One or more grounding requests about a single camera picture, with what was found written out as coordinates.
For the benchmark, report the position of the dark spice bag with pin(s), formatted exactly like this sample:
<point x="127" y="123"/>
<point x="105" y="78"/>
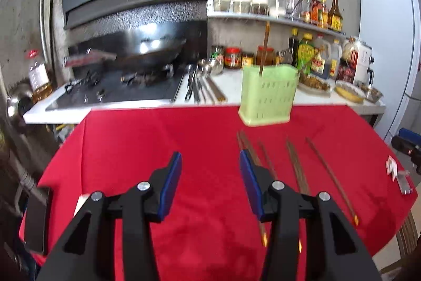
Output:
<point x="283" y="57"/>

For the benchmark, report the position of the red-lidded chili sauce jar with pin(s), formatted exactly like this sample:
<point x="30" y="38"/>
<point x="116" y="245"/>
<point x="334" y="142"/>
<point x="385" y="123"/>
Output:
<point x="233" y="58"/>

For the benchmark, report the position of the white refrigerator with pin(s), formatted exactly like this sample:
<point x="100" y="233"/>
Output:
<point x="388" y="37"/>

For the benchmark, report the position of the large red-lidded sauce jar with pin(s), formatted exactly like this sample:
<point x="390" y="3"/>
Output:
<point x="268" y="55"/>

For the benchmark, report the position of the tall brown sauce bottle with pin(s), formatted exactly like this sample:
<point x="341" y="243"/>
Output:
<point x="335" y="12"/>

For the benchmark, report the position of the gas stove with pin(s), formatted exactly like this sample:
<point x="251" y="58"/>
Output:
<point x="131" y="88"/>

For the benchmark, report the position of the white electric appliance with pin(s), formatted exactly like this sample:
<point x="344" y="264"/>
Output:
<point x="364" y="63"/>

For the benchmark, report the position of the red-capped cooking oil bottle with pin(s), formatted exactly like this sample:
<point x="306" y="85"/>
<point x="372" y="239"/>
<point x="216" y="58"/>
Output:
<point x="38" y="77"/>

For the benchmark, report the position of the green bottle with yellow cap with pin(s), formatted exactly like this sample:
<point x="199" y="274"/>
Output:
<point x="306" y="54"/>

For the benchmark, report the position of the small clear sauce bottle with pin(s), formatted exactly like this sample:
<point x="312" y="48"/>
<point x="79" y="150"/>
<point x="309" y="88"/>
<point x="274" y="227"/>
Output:
<point x="307" y="7"/>

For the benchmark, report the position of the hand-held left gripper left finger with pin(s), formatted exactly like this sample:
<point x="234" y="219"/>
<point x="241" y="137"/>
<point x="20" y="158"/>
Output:
<point x="171" y="184"/>

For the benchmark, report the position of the red seasoning packet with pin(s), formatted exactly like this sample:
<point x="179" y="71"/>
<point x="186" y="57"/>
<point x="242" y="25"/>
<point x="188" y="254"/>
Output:
<point x="315" y="12"/>

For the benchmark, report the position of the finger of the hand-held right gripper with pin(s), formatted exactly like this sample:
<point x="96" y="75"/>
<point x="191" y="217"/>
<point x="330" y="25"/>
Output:
<point x="403" y="143"/>

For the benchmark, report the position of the yellow oval dish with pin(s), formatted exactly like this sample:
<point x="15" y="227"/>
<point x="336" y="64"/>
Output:
<point x="350" y="91"/>

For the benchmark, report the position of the red tablecloth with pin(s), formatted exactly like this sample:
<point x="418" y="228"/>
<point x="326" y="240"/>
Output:
<point x="148" y="142"/>

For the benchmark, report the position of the green-lidded jar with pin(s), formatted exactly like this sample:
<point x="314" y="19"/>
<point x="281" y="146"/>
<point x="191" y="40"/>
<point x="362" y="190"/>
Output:
<point x="217" y="55"/>

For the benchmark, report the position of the small steel bowl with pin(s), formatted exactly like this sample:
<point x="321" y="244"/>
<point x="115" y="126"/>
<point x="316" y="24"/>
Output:
<point x="210" y="66"/>

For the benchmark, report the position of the yellow-capped oil bottle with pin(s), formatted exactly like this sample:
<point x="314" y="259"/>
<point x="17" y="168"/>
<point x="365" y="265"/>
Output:
<point x="324" y="14"/>

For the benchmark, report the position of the black wok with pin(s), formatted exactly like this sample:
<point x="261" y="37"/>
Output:
<point x="148" y="47"/>

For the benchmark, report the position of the dark soy sauce bottle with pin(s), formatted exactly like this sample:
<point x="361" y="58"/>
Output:
<point x="293" y="47"/>

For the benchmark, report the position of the steel bowl of food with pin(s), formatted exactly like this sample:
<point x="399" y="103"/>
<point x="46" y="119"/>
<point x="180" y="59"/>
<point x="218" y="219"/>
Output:
<point x="371" y="93"/>

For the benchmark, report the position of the brown wooden chopstick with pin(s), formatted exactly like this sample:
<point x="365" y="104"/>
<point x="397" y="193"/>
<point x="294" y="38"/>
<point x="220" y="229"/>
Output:
<point x="332" y="180"/>
<point x="268" y="159"/>
<point x="264" y="47"/>
<point x="294" y="162"/>
<point x="251" y="149"/>
<point x="302" y="169"/>
<point x="241" y="141"/>

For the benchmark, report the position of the green plastic utensil holder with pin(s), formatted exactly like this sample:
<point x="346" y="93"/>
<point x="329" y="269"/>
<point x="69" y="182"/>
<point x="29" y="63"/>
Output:
<point x="268" y="96"/>

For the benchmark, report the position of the steel tongs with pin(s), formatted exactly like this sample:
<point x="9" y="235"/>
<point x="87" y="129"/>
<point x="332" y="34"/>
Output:
<point x="191" y="83"/>

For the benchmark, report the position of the white plate of food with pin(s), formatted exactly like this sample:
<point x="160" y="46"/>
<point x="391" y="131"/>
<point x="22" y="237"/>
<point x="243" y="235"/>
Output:
<point x="314" y="83"/>

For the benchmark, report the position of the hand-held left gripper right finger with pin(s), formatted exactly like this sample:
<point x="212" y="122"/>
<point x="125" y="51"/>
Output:
<point x="250" y="182"/>

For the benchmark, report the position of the glass cup with utensils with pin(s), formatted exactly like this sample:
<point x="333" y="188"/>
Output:
<point x="294" y="6"/>

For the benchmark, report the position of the white-lidded spice jar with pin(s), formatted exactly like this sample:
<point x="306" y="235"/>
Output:
<point x="242" y="3"/>
<point x="259" y="6"/>
<point x="222" y="3"/>

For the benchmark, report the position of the red-lidded glass jar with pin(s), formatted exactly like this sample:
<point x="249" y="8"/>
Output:
<point x="277" y="4"/>

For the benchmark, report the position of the clear oil jug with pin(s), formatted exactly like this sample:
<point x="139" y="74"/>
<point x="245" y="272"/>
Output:
<point x="335" y="60"/>

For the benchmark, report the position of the white paper piece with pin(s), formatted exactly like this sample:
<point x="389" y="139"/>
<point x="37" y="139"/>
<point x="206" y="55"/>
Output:
<point x="391" y="167"/>

